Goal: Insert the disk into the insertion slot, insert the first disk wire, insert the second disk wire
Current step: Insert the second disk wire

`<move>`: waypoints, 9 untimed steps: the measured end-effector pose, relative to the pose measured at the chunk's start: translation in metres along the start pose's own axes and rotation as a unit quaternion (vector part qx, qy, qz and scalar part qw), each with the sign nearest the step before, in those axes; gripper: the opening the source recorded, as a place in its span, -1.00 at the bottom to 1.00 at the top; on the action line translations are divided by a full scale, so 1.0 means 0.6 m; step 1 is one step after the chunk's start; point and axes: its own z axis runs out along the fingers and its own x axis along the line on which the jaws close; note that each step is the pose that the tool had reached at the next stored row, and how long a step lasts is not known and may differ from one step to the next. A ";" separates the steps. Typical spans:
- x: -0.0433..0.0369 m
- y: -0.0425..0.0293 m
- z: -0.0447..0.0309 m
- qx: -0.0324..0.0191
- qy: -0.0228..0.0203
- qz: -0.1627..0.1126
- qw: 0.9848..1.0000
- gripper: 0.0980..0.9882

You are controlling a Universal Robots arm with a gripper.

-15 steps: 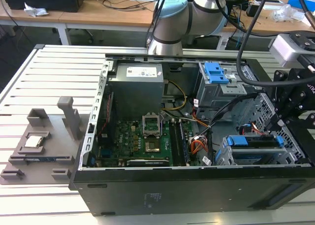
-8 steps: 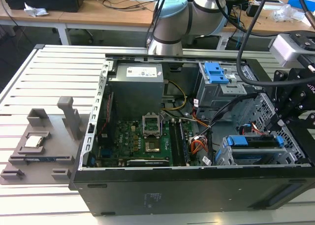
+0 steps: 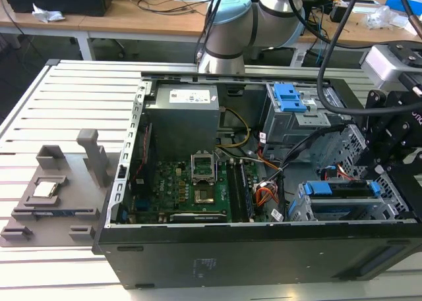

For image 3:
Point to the hard disk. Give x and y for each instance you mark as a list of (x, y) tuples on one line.
[(319, 188)]

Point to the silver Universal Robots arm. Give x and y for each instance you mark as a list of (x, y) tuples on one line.
[(227, 34)]

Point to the metal disk bay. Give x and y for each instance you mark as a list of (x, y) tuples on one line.
[(346, 208)]

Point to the black RAM slot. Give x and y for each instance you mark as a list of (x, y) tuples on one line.
[(234, 192)]

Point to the clear plastic bag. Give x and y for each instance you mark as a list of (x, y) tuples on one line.
[(380, 17)]

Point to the grey metal drive cage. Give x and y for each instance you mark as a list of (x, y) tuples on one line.
[(287, 126)]

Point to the blue plastic drive latch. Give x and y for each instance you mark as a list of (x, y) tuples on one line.
[(288, 98)]

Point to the small black box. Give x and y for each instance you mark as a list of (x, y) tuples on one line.
[(338, 14)]

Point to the white barcode tag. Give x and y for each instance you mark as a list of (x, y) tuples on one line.
[(277, 214), (262, 137)]

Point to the RAM stick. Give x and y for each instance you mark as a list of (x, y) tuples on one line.
[(247, 192)]

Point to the CPU socket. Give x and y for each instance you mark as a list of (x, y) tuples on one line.
[(203, 196)]

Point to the black PC case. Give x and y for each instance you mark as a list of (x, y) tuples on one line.
[(230, 261)]

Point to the grey power supply unit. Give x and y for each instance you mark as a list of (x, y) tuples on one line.
[(184, 126)]

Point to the black graphics card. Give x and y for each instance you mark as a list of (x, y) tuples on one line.
[(198, 217)]

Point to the green motherboard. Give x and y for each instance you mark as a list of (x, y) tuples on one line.
[(171, 182)]

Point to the wooden desk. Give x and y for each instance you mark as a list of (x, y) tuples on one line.
[(19, 24), (138, 21)]

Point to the grey parts rack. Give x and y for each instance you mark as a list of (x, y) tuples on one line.
[(76, 195)]

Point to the silver CPU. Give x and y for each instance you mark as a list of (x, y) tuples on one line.
[(45, 189)]

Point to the white crumpled paper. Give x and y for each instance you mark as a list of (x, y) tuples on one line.
[(47, 14)]

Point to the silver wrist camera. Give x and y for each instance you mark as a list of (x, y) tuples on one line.
[(382, 67)]

